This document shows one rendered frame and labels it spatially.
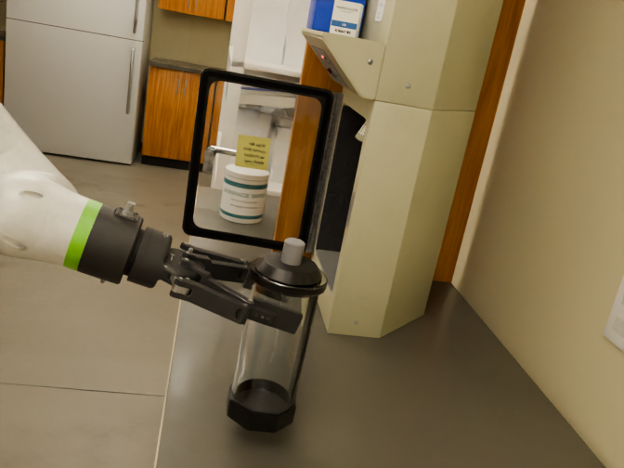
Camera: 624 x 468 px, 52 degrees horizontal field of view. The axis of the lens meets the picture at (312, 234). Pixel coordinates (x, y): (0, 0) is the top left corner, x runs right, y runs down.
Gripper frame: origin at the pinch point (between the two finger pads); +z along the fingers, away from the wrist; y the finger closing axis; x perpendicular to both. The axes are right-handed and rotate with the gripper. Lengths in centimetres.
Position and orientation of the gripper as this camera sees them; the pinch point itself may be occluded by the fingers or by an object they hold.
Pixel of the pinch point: (278, 302)
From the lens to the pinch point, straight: 88.5
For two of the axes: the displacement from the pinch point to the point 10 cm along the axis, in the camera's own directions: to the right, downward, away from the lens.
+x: -4.1, 8.8, 2.5
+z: 9.0, 3.4, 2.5
